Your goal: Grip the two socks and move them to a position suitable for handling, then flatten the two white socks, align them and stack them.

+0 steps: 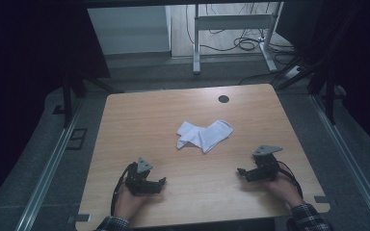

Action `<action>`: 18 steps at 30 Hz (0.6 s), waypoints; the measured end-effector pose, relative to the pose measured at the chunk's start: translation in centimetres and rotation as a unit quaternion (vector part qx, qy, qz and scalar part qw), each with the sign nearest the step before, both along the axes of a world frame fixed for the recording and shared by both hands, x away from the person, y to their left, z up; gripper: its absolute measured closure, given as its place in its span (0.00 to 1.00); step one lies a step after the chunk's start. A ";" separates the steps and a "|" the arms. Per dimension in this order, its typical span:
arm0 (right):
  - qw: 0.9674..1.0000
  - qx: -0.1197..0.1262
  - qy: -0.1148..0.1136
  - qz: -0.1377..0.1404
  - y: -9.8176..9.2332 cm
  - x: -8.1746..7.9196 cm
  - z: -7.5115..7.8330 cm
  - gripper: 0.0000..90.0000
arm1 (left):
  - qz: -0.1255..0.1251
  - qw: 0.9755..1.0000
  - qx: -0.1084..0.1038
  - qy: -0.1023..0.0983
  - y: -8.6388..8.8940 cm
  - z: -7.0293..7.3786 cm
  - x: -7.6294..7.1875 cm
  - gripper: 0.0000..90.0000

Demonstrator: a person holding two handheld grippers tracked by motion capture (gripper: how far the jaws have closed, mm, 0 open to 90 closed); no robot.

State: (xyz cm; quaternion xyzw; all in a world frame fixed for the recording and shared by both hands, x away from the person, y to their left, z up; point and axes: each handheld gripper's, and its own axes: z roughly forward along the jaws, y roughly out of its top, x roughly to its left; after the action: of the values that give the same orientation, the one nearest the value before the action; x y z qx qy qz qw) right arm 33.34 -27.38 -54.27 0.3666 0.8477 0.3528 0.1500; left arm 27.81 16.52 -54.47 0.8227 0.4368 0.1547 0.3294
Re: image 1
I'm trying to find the person's right hand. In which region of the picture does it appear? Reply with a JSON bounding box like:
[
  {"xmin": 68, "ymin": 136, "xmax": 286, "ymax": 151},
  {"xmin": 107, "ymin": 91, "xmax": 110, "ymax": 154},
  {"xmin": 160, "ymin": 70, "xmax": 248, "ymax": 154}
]
[{"xmin": 264, "ymin": 163, "xmax": 304, "ymax": 210}]

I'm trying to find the white panel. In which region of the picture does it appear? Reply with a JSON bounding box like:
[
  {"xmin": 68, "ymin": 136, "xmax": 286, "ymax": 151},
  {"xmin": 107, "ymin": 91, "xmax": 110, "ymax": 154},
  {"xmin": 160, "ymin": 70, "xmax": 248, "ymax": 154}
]
[{"xmin": 87, "ymin": 5, "xmax": 172, "ymax": 56}]

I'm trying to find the black rectangular floor frame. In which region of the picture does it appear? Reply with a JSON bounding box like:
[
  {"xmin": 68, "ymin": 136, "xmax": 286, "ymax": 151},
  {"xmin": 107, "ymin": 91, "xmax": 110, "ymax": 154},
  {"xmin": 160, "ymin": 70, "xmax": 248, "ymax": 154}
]
[{"xmin": 66, "ymin": 127, "xmax": 89, "ymax": 151}]

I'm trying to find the right hand-held gripper black cable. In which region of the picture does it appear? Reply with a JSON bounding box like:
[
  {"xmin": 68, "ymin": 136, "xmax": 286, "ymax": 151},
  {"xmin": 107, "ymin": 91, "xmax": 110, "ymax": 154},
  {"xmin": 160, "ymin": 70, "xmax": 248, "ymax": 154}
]
[{"xmin": 277, "ymin": 160, "xmax": 304, "ymax": 198}]

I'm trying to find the hand-held gripper black cable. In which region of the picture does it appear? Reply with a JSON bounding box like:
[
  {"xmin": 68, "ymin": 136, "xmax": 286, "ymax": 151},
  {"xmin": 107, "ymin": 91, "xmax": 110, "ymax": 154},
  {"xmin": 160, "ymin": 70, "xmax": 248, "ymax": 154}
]
[
  {"xmin": 110, "ymin": 162, "xmax": 136, "ymax": 217},
  {"xmin": 277, "ymin": 160, "xmax": 304, "ymax": 198}
]

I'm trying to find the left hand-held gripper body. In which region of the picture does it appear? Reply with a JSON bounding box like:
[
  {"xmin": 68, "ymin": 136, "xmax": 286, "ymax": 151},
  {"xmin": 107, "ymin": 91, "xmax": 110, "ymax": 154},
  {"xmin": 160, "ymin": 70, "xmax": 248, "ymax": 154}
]
[{"xmin": 123, "ymin": 157, "xmax": 154, "ymax": 197}]

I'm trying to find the silver floor rail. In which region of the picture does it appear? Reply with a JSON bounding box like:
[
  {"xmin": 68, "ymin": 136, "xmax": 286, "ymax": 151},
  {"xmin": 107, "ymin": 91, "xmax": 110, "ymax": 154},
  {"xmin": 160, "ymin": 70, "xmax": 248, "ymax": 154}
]
[
  {"xmin": 309, "ymin": 94, "xmax": 370, "ymax": 225},
  {"xmin": 13, "ymin": 98, "xmax": 85, "ymax": 231}
]

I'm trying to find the tangle of black floor cables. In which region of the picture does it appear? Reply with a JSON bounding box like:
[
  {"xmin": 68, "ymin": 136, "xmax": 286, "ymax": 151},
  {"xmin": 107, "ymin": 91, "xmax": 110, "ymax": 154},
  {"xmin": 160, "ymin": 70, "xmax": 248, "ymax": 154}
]
[{"xmin": 185, "ymin": 3, "xmax": 298, "ymax": 65}]

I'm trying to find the white metal desk frame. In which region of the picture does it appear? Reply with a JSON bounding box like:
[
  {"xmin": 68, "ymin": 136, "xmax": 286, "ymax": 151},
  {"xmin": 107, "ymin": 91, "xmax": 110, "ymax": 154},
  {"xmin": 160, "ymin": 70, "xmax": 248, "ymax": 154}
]
[{"xmin": 192, "ymin": 2, "xmax": 284, "ymax": 76}]

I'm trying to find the person's left hand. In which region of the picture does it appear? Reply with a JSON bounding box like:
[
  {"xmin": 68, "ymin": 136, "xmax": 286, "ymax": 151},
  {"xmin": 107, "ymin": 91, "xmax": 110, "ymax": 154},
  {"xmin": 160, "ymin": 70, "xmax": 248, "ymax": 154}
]
[{"xmin": 113, "ymin": 184, "xmax": 149, "ymax": 221}]

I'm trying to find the black metal stand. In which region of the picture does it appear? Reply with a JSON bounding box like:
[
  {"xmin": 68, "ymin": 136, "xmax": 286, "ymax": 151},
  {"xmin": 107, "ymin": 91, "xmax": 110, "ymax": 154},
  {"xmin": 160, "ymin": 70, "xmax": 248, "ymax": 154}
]
[
  {"xmin": 273, "ymin": 54, "xmax": 348, "ymax": 126},
  {"xmin": 52, "ymin": 71, "xmax": 125, "ymax": 130}
]

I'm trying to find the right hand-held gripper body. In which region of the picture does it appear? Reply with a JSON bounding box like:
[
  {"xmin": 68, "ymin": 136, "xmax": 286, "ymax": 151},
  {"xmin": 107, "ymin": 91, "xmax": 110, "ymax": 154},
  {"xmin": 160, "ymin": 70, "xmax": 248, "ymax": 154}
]
[{"xmin": 251, "ymin": 144, "xmax": 284, "ymax": 183}]

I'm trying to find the white power strip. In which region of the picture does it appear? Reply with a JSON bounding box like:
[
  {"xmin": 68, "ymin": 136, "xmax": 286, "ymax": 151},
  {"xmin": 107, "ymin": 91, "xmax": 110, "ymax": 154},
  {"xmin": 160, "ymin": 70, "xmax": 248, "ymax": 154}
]
[{"xmin": 283, "ymin": 64, "xmax": 304, "ymax": 80}]

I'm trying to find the left hand-held gripper black cable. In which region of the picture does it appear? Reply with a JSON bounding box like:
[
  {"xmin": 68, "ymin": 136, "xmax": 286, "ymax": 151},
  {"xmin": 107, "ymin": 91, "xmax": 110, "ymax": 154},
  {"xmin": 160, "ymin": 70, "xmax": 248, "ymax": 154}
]
[{"xmin": 110, "ymin": 162, "xmax": 136, "ymax": 217}]

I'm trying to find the white sock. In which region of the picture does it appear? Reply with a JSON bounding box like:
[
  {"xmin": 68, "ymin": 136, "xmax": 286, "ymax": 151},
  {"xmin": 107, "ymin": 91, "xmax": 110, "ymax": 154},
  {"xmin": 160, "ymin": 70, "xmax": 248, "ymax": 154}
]
[{"xmin": 175, "ymin": 119, "xmax": 234, "ymax": 154}]

